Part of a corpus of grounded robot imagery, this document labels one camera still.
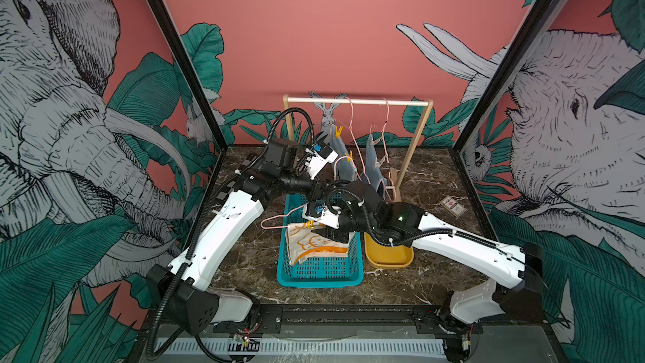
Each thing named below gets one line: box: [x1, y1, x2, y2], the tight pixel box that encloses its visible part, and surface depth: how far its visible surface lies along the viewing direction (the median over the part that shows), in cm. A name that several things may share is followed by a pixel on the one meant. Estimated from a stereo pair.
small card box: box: [439, 194, 467, 221], surface depth 100 cm
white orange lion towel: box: [285, 222, 356, 266], surface depth 84 cm
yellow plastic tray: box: [363, 231, 415, 269], surface depth 85 cm
